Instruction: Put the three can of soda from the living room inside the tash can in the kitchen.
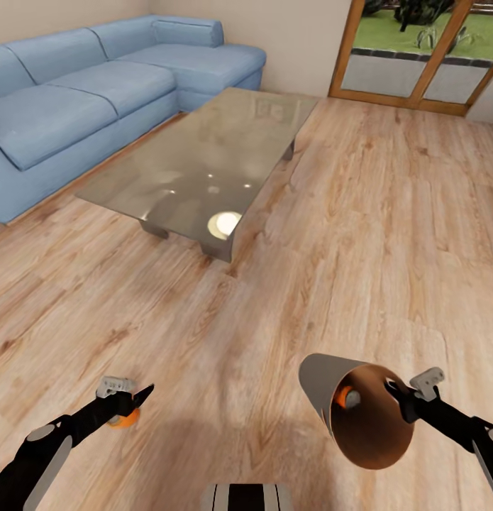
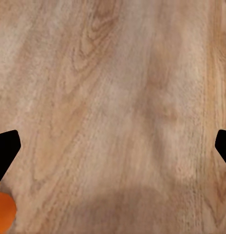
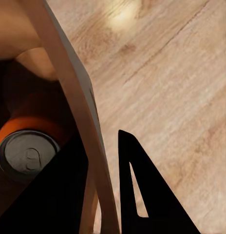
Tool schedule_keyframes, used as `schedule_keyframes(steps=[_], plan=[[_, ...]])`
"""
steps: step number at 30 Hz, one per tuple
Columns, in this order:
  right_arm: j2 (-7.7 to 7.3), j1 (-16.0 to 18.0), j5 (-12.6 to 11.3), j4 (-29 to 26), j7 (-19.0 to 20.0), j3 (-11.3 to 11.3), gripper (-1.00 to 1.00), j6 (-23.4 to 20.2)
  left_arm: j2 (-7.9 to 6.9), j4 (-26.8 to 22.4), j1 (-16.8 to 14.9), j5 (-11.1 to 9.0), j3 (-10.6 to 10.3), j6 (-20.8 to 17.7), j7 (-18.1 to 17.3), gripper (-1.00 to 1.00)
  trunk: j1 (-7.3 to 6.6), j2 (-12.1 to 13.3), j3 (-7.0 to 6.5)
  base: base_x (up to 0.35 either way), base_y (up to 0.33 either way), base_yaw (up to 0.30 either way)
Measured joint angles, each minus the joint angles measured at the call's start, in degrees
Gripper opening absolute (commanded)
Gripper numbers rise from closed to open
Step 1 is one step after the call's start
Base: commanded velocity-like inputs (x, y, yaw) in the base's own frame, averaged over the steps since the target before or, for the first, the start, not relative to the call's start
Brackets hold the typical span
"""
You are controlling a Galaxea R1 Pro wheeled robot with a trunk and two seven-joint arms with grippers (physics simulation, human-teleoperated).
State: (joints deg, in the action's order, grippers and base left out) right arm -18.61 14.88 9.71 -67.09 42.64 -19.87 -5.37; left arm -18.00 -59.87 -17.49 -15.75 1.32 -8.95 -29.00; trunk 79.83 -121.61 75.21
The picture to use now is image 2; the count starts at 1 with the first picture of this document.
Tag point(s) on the can of soda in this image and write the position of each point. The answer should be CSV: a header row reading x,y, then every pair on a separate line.
x,y
8,212

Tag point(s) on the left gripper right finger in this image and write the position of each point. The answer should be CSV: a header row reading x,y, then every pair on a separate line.
x,y
220,143

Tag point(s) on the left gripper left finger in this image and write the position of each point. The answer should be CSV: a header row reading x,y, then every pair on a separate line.
x,y
9,147

